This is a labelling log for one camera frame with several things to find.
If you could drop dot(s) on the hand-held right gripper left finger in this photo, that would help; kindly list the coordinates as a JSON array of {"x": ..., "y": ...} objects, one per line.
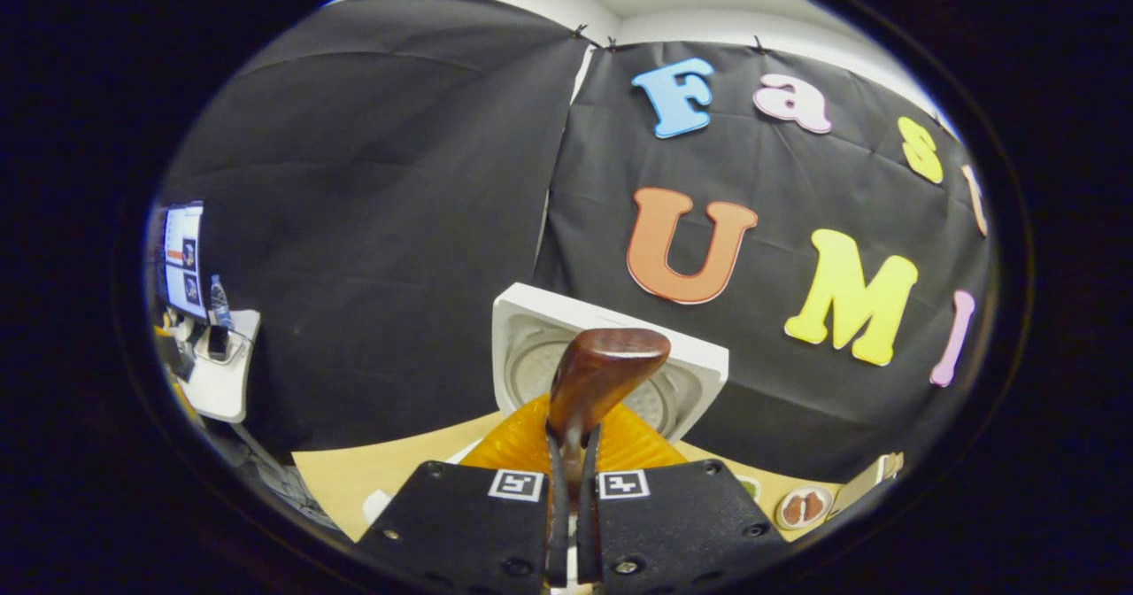
[{"x": 460, "y": 533}]

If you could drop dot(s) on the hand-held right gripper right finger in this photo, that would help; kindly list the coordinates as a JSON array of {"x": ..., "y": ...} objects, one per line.
[{"x": 682, "y": 533}]

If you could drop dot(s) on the white rice cooker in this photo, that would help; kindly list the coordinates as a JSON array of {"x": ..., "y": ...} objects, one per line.
[{"x": 690, "y": 360}]

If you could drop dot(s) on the brown wooden spoon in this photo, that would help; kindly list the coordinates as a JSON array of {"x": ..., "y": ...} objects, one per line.
[{"x": 602, "y": 365}]

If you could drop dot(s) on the white divided bean dish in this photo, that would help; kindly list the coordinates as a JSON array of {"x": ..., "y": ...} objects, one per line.
[{"x": 748, "y": 487}]

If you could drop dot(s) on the brown meat piece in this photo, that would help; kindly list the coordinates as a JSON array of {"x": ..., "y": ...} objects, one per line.
[
  {"x": 813, "y": 506},
  {"x": 793, "y": 510}
]

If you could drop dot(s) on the white round plate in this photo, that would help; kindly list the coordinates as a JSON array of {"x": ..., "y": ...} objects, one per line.
[{"x": 828, "y": 499}]

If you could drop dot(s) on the white toaster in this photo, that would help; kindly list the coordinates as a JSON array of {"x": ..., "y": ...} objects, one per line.
[{"x": 854, "y": 489}]

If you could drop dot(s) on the toast slice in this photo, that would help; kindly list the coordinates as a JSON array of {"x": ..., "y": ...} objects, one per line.
[{"x": 894, "y": 465}]

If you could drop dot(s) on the white side table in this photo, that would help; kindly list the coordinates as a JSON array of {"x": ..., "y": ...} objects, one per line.
[{"x": 226, "y": 391}]

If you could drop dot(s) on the small black device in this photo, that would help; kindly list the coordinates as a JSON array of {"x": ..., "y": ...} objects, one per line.
[{"x": 218, "y": 343}]

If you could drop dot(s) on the black backdrop cloth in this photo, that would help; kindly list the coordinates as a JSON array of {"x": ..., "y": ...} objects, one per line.
[{"x": 398, "y": 223}]

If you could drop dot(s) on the blue label water bottle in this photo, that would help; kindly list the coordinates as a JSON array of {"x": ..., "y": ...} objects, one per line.
[{"x": 220, "y": 307}]

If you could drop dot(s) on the computer monitor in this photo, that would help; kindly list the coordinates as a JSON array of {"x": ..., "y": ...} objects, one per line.
[{"x": 184, "y": 258}]

